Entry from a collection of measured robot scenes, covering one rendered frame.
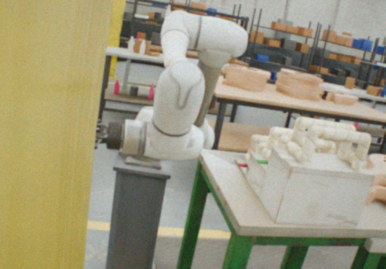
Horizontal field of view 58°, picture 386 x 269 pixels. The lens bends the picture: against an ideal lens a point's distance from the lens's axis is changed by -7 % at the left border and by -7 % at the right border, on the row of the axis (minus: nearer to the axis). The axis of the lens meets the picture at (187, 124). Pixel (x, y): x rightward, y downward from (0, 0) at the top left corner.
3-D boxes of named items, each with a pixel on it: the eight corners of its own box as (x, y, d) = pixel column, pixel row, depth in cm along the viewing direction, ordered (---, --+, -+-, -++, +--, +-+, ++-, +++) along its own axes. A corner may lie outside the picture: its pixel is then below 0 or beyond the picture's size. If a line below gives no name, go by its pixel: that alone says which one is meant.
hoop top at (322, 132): (309, 137, 93) (312, 126, 93) (304, 134, 97) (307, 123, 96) (371, 146, 97) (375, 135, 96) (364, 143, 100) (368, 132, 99)
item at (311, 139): (301, 165, 96) (311, 132, 93) (296, 161, 99) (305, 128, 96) (311, 167, 96) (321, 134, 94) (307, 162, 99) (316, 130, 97)
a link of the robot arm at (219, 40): (167, 132, 196) (208, 138, 199) (165, 157, 186) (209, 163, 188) (198, 5, 139) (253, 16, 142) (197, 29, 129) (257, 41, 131)
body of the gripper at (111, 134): (120, 156, 94) (84, 152, 93) (120, 141, 102) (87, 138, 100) (123, 129, 92) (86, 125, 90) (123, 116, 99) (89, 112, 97)
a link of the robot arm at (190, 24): (163, 23, 127) (200, 30, 129) (166, -1, 140) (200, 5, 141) (157, 53, 136) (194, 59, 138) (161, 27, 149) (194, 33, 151)
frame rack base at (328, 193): (274, 225, 98) (291, 167, 94) (257, 198, 113) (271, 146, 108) (357, 227, 103) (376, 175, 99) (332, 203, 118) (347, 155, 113)
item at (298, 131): (289, 154, 103) (298, 123, 101) (285, 150, 106) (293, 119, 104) (300, 156, 104) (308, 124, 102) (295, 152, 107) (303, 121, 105)
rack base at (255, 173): (258, 199, 112) (266, 172, 110) (243, 177, 128) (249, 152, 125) (333, 204, 117) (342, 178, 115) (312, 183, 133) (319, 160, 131)
